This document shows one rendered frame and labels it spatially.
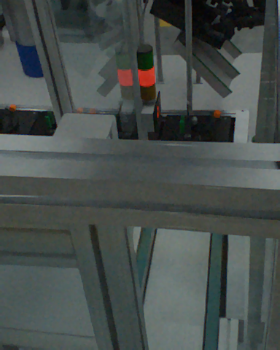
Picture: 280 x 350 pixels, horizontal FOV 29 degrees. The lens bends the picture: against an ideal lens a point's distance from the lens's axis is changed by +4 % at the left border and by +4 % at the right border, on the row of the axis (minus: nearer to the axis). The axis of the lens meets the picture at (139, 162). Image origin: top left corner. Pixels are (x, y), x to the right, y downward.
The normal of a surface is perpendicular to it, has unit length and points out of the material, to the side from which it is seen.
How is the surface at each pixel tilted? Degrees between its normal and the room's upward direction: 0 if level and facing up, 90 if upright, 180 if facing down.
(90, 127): 0
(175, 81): 0
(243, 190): 90
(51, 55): 90
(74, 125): 0
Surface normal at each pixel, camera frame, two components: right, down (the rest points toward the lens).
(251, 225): -0.17, 0.65
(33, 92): -0.09, -0.76
